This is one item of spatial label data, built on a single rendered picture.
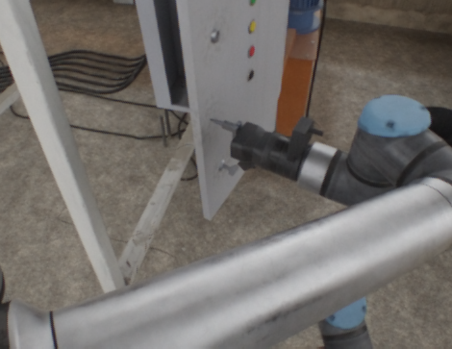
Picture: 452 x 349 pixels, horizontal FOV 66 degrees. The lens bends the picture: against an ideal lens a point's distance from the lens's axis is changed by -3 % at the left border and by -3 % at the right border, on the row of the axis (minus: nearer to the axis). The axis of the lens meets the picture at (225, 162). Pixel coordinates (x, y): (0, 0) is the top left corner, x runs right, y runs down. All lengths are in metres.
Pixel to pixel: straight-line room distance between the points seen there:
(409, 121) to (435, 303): 1.27
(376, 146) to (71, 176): 0.73
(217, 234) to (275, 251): 1.38
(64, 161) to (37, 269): 0.94
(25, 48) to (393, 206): 0.72
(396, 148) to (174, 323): 0.38
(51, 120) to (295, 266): 0.71
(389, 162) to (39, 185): 1.85
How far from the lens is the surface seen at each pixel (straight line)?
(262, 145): 0.66
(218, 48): 0.67
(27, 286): 1.80
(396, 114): 0.54
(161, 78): 1.20
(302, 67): 1.65
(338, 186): 0.62
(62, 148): 0.93
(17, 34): 0.83
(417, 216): 0.40
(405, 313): 1.66
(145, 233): 1.44
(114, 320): 0.26
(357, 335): 0.76
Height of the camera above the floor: 1.44
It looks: 48 degrees down
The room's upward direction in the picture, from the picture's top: 2 degrees counter-clockwise
